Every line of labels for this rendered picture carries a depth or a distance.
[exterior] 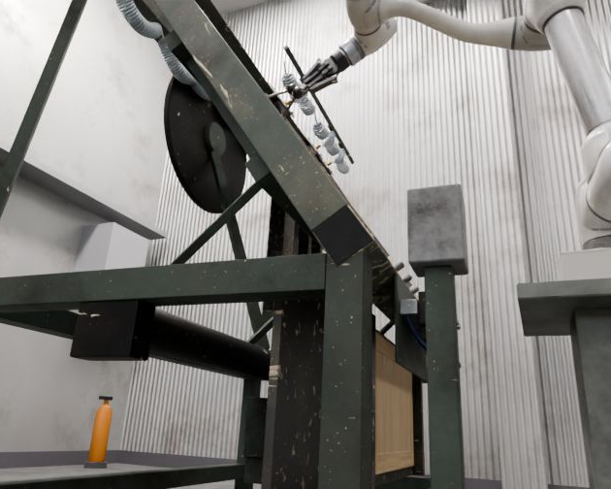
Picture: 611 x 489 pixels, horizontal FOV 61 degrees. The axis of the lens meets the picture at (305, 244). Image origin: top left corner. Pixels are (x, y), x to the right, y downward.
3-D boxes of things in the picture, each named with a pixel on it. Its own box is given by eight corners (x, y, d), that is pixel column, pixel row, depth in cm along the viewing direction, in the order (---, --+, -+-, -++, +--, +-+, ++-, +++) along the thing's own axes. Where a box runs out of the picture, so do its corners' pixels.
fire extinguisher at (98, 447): (94, 466, 470) (107, 397, 491) (116, 468, 460) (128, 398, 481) (72, 467, 448) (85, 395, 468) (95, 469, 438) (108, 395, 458)
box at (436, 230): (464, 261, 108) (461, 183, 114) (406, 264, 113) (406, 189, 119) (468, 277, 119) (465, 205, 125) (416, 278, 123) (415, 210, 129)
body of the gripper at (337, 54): (353, 70, 185) (333, 86, 186) (341, 57, 189) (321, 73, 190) (347, 56, 179) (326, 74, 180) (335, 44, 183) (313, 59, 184)
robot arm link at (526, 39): (516, 28, 173) (519, -2, 161) (575, 27, 167) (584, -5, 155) (511, 61, 170) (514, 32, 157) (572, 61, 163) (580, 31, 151)
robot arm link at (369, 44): (352, 47, 190) (343, 23, 178) (386, 19, 189) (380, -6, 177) (369, 65, 186) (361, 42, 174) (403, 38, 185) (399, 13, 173)
